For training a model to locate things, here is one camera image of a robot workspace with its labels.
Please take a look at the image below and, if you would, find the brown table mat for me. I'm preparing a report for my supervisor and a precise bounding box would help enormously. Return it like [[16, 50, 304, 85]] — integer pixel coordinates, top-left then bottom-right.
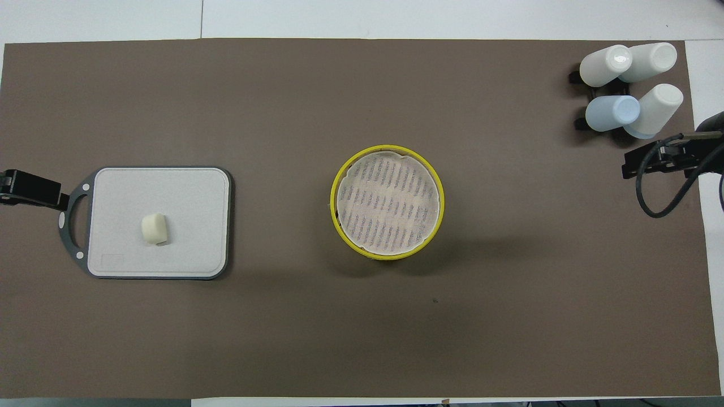
[[0, 37, 721, 400]]

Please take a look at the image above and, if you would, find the white cutting board grey rim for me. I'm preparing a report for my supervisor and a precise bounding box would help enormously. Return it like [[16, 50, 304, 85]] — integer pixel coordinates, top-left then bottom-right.
[[58, 166, 234, 280]]

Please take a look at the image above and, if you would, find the black cup rack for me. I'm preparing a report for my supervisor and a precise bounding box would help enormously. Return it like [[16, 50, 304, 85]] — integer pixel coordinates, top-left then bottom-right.
[[569, 67, 631, 132]]

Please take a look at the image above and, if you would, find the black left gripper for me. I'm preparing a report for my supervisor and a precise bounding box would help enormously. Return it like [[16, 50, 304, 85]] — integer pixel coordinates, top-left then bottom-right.
[[0, 170, 70, 211]]

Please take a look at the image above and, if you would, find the yellow round steamer basket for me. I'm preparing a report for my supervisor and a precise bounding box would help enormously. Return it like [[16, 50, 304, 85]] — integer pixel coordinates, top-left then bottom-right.
[[330, 145, 446, 261]]

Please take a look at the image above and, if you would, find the light blue plastic cup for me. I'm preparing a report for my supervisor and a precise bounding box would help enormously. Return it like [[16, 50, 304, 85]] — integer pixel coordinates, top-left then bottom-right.
[[585, 95, 641, 132]]

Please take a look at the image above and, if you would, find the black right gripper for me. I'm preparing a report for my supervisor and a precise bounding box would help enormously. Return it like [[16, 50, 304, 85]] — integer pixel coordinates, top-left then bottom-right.
[[623, 144, 702, 180]]

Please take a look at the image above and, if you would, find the white steamed bun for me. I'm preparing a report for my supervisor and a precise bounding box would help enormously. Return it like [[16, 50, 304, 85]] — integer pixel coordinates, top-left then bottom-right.
[[140, 213, 171, 247]]

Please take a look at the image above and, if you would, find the white plastic cup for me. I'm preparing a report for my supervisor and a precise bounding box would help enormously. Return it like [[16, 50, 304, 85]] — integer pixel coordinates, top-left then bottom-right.
[[619, 42, 678, 83], [580, 45, 633, 88], [624, 84, 684, 140]]

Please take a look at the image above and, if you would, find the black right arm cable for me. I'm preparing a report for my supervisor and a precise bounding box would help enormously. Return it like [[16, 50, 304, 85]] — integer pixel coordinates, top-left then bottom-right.
[[635, 131, 724, 219]]

